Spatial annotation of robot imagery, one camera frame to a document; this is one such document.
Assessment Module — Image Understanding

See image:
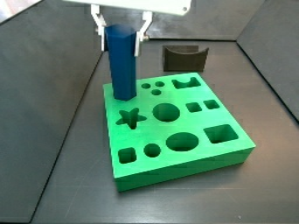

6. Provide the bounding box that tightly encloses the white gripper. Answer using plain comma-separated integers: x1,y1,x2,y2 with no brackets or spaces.
66,0,192,57

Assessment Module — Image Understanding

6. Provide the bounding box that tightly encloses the black curved holder stand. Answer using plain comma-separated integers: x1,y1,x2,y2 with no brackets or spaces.
163,45,210,72

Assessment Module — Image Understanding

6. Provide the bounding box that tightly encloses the green shape sorter block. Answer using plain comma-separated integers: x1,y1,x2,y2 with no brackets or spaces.
103,73,256,192

